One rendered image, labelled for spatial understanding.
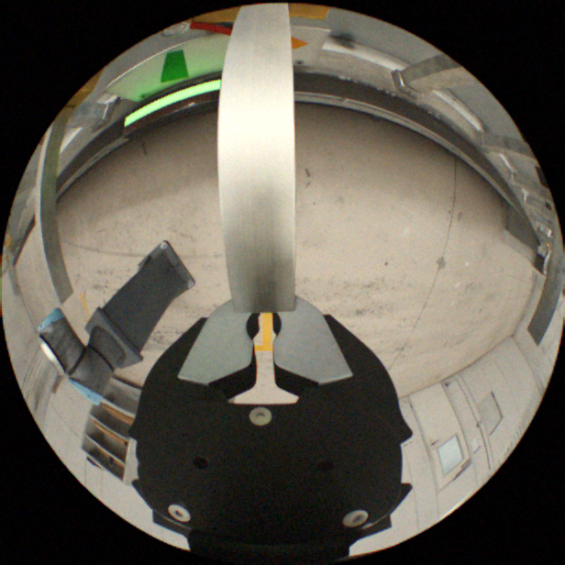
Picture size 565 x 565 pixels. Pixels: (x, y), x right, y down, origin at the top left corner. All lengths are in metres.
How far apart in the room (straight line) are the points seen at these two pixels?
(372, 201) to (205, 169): 0.84
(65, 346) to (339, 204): 1.26
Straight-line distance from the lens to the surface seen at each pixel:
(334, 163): 0.99
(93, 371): 0.73
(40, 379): 0.67
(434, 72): 0.31
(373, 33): 0.52
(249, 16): 0.15
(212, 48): 0.26
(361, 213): 1.05
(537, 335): 0.24
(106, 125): 0.41
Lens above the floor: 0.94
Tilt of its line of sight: 60 degrees down
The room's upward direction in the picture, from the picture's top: 174 degrees clockwise
